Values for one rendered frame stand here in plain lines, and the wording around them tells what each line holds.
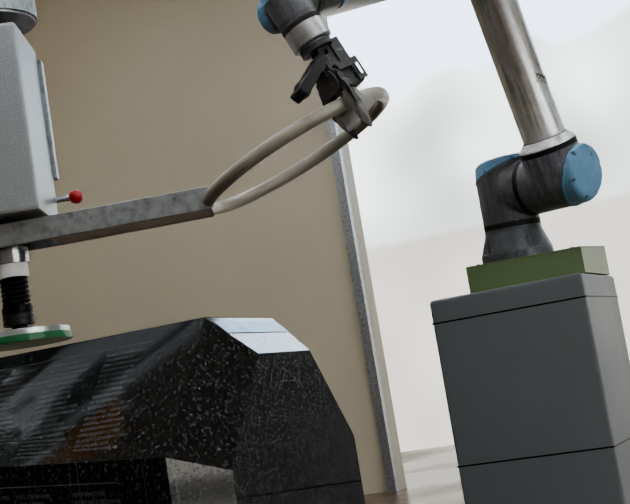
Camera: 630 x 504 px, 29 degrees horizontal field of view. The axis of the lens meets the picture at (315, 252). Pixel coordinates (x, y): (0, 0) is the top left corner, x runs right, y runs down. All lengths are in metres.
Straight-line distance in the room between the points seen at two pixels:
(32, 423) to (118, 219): 0.53
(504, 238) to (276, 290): 4.70
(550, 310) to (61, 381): 1.24
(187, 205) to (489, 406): 0.95
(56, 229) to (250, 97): 5.38
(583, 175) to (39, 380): 1.44
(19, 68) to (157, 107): 5.65
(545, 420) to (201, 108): 5.44
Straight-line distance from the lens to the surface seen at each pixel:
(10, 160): 2.64
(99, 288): 8.47
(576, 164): 3.05
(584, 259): 3.06
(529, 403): 3.03
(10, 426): 2.37
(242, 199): 2.84
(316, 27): 2.52
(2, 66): 2.70
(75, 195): 2.77
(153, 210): 2.63
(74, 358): 2.42
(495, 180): 3.18
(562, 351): 3.00
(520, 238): 3.15
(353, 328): 7.53
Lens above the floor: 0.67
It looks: 7 degrees up
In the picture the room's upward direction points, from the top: 9 degrees counter-clockwise
